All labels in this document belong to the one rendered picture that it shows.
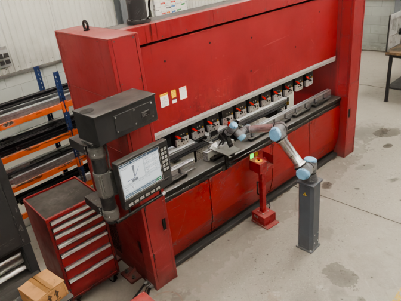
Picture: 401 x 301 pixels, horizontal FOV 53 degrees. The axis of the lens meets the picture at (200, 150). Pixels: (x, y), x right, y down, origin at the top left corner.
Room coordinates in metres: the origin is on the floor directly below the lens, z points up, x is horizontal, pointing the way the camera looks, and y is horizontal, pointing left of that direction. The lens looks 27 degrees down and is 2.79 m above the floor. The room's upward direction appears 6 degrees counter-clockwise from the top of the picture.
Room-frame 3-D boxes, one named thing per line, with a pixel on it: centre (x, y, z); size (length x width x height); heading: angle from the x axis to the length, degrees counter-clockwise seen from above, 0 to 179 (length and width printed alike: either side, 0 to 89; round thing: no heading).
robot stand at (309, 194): (3.19, -0.98, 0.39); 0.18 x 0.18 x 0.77; 43
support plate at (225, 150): (3.58, -0.24, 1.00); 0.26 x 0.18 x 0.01; 40
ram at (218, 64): (4.11, -0.65, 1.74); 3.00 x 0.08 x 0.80; 130
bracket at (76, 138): (2.65, 0.68, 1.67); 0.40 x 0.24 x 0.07; 130
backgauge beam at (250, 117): (4.18, -0.26, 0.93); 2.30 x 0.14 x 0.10; 130
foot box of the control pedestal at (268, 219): (3.66, -0.63, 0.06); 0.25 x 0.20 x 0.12; 35
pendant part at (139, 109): (2.54, 0.52, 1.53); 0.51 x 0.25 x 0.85; 135
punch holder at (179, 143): (3.42, 0.18, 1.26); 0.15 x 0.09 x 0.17; 130
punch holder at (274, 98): (4.31, -0.90, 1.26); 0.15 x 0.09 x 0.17; 130
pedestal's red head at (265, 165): (3.69, -0.62, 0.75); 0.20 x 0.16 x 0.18; 125
